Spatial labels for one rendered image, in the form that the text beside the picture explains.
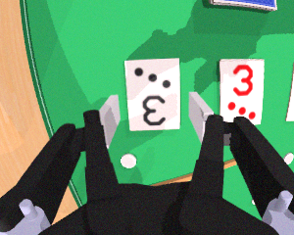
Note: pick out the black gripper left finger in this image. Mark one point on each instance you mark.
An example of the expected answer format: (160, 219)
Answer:
(32, 204)

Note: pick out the blue playing card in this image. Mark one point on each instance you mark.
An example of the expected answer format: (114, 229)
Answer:
(153, 97)
(268, 4)

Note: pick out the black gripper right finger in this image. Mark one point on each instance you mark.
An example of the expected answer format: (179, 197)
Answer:
(268, 177)

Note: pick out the long thin brown stick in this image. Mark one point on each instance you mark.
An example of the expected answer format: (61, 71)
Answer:
(189, 176)

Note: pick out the green card cloth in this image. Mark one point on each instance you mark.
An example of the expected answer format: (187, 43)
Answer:
(37, 86)
(80, 46)

